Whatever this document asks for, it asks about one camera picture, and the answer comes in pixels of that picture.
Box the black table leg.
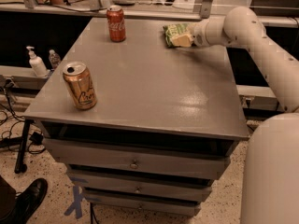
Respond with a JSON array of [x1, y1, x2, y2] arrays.
[[14, 119, 32, 174]]

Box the orange LaCroix can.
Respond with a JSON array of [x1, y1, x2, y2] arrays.
[[63, 62, 97, 110]]

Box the black floor cables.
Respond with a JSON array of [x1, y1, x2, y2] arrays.
[[0, 77, 47, 156]]

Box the black leather shoe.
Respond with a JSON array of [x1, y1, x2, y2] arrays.
[[3, 178, 48, 224]]

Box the red Coca-Cola can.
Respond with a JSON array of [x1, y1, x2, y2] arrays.
[[107, 5, 126, 42]]

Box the small clear plastic bottle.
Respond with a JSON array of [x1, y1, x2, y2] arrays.
[[49, 49, 61, 69]]

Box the grey drawer cabinet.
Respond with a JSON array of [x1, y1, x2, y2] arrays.
[[25, 18, 249, 216]]

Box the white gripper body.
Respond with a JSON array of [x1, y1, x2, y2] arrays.
[[187, 21, 210, 47]]

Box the white pump dispenser bottle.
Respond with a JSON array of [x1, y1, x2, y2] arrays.
[[26, 46, 47, 77]]

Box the green jalapeno chip bag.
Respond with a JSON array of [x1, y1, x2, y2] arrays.
[[164, 23, 188, 47]]

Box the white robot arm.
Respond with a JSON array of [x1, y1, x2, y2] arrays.
[[170, 7, 299, 224]]

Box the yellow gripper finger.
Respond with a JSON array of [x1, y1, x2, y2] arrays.
[[171, 33, 193, 48]]

